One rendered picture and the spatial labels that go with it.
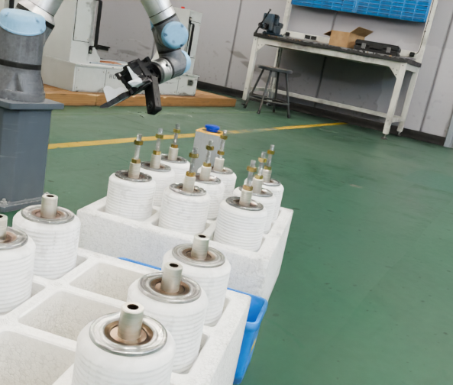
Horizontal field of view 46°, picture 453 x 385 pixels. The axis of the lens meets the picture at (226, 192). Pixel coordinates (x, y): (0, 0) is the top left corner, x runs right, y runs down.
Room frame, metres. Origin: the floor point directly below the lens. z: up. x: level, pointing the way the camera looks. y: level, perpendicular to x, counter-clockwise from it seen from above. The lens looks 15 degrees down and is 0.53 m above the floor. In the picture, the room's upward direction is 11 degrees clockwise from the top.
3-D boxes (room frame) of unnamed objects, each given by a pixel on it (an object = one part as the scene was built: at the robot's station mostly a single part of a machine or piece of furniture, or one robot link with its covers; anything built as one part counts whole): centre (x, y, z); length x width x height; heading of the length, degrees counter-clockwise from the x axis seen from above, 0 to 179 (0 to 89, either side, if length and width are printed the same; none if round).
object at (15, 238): (0.62, 0.28, 0.25); 0.08 x 0.08 x 0.01
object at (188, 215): (1.02, 0.08, 0.16); 0.10 x 0.10 x 0.18
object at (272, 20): (5.70, -0.12, 0.87); 0.41 x 0.17 x 0.25; 153
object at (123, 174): (1.05, 0.19, 0.25); 0.08 x 0.08 x 0.01
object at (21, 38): (1.48, 0.63, 0.47); 0.13 x 0.12 x 0.14; 20
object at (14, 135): (1.47, 0.63, 0.15); 0.19 x 0.19 x 0.30; 63
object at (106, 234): (1.14, 0.05, 0.09); 0.39 x 0.39 x 0.18; 79
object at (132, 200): (1.05, 0.19, 0.16); 0.10 x 0.10 x 0.18
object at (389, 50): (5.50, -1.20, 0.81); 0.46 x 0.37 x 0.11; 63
